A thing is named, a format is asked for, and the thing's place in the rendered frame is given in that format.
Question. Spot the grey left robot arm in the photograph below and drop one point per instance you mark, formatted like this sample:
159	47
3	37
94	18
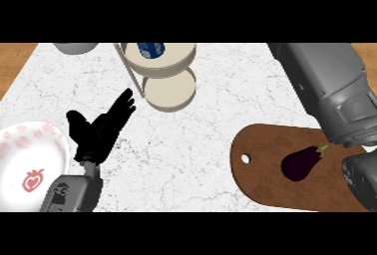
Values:
71	192

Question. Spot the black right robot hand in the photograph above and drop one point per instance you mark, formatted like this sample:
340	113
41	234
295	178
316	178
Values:
363	182

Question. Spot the brown wooden cutting board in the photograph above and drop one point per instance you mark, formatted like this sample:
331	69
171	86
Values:
264	186

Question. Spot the white plate with red pattern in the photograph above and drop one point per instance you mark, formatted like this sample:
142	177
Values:
26	166

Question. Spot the grey bowl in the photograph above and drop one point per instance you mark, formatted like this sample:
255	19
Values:
74	48

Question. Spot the beige tiered basket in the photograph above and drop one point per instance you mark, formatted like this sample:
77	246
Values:
168	89

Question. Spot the blue can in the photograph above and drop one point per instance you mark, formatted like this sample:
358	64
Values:
149	50

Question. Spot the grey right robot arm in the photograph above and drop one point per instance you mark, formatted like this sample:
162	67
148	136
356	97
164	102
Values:
332	86

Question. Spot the dark purple eggplant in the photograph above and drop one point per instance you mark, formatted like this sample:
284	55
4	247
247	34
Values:
298	164

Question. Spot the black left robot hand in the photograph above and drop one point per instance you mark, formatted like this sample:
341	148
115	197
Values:
100	132

